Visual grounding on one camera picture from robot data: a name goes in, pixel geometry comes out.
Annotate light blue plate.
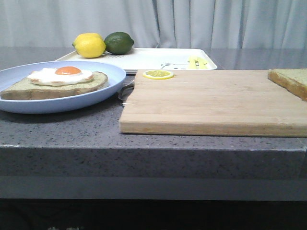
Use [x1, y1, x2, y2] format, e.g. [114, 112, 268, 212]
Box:
[0, 61, 126, 114]

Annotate fried egg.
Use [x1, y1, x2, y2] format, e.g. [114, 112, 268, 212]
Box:
[27, 66, 94, 86]

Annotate bread slice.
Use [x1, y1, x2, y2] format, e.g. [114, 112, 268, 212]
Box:
[268, 69, 307, 101]
[0, 71, 108, 100]

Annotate white bear tray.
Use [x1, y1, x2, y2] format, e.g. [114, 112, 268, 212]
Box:
[58, 48, 217, 74]

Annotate yellow strips on tray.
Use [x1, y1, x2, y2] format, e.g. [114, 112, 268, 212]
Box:
[188, 56, 208, 69]

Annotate lemon slice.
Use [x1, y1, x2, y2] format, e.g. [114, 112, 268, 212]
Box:
[142, 69, 174, 80]

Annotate wooden cutting board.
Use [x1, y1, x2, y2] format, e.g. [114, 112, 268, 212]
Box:
[119, 70, 307, 138]

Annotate green lime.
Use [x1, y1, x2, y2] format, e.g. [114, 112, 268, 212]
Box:
[104, 32, 134, 55]

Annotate front yellow lemon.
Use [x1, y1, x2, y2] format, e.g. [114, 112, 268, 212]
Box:
[74, 37, 106, 58]

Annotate yellow lemon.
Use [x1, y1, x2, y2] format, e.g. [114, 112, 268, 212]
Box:
[72, 33, 103, 47]
[74, 37, 106, 58]

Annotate rear yellow lemon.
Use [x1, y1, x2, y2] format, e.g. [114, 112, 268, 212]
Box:
[72, 33, 103, 47]

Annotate grey curtain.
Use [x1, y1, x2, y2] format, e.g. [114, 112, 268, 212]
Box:
[0, 0, 307, 49]

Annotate metal cutting board handle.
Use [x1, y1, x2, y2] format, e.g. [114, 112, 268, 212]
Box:
[118, 80, 134, 101]

